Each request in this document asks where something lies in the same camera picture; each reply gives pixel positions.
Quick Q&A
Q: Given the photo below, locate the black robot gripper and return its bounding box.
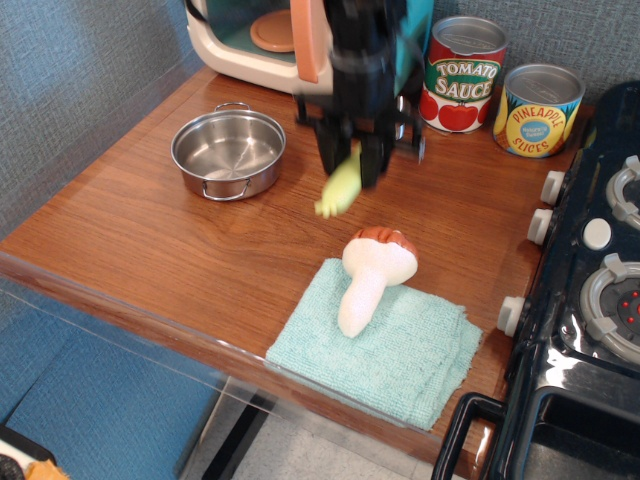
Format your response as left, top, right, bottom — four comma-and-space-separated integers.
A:
294, 54, 425, 189

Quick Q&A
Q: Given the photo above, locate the yellow handled metal spoon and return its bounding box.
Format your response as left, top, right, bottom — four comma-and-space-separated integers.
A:
313, 94, 407, 221

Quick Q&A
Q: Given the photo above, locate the silver metal pot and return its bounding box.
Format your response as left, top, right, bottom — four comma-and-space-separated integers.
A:
170, 102, 287, 202

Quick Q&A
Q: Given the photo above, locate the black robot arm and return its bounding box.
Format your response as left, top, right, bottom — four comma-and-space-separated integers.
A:
295, 1, 433, 189

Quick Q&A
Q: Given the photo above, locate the toy mushroom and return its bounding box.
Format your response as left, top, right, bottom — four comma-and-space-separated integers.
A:
338, 226, 419, 338

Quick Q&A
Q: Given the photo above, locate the toy microwave oven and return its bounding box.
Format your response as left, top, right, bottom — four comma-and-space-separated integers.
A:
183, 0, 435, 112

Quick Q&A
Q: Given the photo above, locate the orange microwave plate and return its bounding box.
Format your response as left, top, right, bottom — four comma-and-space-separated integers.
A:
250, 9, 294, 53

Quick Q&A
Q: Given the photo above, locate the tomato sauce can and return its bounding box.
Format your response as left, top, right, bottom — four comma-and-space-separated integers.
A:
419, 16, 508, 133

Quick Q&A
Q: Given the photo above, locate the pineapple slices can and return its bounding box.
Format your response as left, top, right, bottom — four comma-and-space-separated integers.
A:
493, 64, 585, 159

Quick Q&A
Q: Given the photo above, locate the light blue folded cloth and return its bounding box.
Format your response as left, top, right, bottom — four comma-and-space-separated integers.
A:
266, 258, 482, 430

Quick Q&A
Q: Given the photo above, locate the black toy stove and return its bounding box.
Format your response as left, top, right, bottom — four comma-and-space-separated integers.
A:
433, 81, 639, 479

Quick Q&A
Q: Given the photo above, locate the black tray corner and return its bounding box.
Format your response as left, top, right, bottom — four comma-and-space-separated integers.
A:
1, 425, 68, 479

